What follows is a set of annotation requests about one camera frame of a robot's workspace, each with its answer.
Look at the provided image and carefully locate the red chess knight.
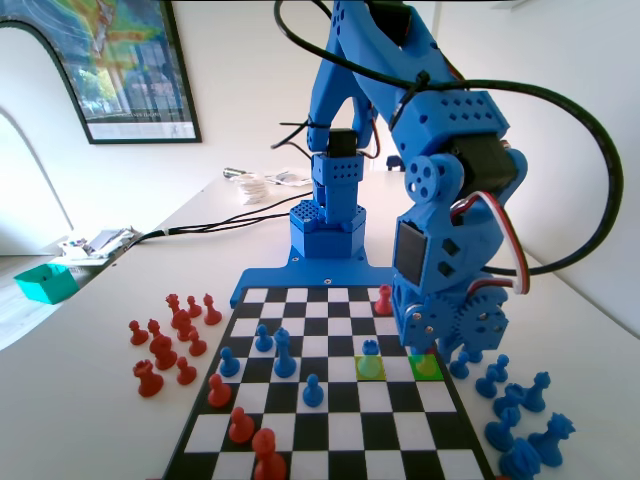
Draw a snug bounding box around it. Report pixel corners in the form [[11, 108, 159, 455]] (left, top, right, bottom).
[[170, 309, 198, 342], [148, 334, 178, 372]]

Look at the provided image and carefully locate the black zip tie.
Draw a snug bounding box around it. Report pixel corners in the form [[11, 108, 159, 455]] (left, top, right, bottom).
[[278, 117, 331, 132]]

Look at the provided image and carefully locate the thin black cable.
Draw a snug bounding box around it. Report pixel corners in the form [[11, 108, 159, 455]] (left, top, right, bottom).
[[149, 214, 294, 239], [127, 195, 317, 247]]

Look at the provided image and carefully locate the black framed map poster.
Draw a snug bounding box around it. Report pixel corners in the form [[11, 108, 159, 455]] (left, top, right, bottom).
[[0, 0, 203, 146]]

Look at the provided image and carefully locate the white door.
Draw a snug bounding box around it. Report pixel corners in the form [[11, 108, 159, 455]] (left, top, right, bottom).
[[372, 119, 401, 174]]

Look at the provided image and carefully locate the white arched panel dark edge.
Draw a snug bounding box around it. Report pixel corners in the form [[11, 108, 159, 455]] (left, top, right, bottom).
[[0, 18, 91, 256]]

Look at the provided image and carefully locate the thick black cable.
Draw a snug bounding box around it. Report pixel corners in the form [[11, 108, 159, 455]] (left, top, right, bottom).
[[272, 0, 626, 279]]

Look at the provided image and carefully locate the black and white chessboard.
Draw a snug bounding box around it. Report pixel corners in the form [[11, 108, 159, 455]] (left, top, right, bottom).
[[159, 284, 496, 480]]

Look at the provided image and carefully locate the printed paper sheet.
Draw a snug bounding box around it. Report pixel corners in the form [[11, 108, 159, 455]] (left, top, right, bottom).
[[264, 171, 314, 188]]

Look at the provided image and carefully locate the blue chess queen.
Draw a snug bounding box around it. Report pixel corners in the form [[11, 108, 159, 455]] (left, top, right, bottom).
[[527, 413, 577, 470]]

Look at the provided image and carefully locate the teal plastic box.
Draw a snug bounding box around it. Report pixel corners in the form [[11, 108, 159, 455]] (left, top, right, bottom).
[[12, 263, 80, 305]]

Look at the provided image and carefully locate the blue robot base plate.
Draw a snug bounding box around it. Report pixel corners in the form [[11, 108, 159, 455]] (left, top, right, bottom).
[[228, 257, 401, 309]]

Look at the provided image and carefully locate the pile of papers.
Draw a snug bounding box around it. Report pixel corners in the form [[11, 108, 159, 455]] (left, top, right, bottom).
[[54, 225, 146, 266]]

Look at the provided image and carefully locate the white paper stack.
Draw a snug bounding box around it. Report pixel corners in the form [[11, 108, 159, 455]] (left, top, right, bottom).
[[236, 173, 272, 206]]

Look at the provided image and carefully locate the red chess rook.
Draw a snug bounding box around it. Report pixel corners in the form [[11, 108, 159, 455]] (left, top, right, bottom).
[[131, 359, 164, 399]]

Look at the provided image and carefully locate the white red black servo wire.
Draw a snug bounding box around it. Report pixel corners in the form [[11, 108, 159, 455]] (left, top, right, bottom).
[[449, 191, 532, 296]]

